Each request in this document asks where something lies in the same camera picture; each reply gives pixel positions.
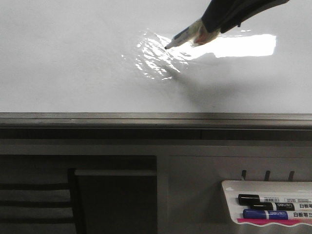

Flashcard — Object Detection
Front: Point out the white plastic marker tray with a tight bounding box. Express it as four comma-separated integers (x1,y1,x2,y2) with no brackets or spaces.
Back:
222,180,312,234

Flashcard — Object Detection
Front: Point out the black capped whiteboard marker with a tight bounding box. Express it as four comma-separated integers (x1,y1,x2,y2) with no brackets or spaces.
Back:
238,194,312,205

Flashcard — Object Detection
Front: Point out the blue capped whiteboard marker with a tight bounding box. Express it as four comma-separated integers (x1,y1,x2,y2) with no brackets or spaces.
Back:
243,209,312,220

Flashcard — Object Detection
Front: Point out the whiteboard marker with taped grip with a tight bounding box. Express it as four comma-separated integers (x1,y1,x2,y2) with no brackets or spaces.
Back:
164,19,221,50

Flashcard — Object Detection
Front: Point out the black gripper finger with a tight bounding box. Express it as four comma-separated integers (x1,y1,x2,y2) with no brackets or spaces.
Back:
201,0,243,33
220,0,288,33

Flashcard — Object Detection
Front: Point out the black chair backrest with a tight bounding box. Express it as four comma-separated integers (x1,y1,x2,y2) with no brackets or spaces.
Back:
0,169,86,234

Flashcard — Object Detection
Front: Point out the white whiteboard with metal frame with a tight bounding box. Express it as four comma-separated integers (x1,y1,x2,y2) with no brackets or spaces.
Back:
0,0,312,128

